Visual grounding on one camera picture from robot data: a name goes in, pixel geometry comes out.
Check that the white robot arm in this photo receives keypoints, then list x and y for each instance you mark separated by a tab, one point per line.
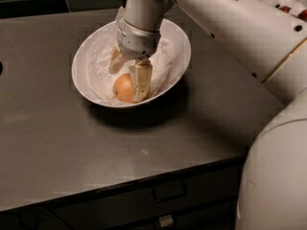
270	48

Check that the white drawer label tag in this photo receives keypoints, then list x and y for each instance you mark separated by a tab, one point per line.
166	221

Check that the dark upper drawer front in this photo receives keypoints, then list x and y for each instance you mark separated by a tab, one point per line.
135	202

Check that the white bowl with strawberries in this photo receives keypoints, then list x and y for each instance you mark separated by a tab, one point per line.
271	0

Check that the black drawer handle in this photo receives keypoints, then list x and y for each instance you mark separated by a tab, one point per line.
169	191

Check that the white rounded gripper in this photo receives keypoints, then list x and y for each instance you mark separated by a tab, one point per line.
136	43

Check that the white paper liner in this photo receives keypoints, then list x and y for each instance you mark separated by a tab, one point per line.
101	81

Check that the dark lower drawer front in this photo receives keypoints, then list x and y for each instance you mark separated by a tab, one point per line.
214	215

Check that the dark drawer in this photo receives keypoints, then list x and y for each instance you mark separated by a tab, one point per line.
135	202
214	215

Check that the orange fruit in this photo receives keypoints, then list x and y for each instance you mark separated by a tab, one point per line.
123	89

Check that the large white bowl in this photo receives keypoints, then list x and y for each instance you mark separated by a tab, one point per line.
181	48

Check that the red strawberries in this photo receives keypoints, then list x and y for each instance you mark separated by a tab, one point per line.
302	15

